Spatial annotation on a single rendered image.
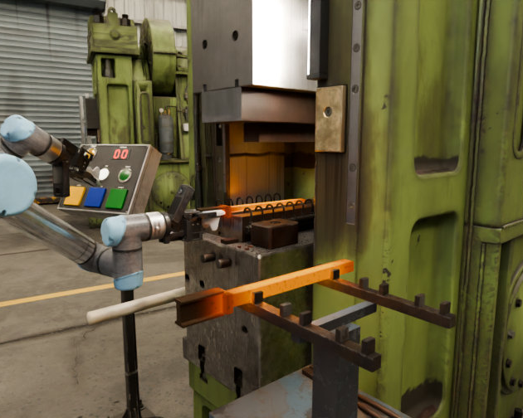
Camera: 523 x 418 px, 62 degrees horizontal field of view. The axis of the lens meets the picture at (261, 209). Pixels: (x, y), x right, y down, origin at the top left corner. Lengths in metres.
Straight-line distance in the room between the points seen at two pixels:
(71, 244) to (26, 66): 8.07
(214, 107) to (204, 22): 0.26
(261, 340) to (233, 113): 0.65
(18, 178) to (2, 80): 8.19
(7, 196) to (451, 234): 1.19
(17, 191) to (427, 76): 1.06
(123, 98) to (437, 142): 5.15
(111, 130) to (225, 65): 4.85
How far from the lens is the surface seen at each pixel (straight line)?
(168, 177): 6.10
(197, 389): 1.60
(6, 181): 0.92
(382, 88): 1.13
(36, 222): 1.14
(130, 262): 1.15
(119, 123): 6.13
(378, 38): 1.15
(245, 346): 1.29
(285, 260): 1.22
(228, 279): 1.27
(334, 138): 1.17
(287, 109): 1.38
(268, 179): 1.69
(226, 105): 1.31
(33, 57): 9.20
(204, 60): 1.42
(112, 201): 1.63
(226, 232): 1.35
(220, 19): 1.37
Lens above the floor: 1.22
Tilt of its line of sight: 9 degrees down
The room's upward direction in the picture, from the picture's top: straight up
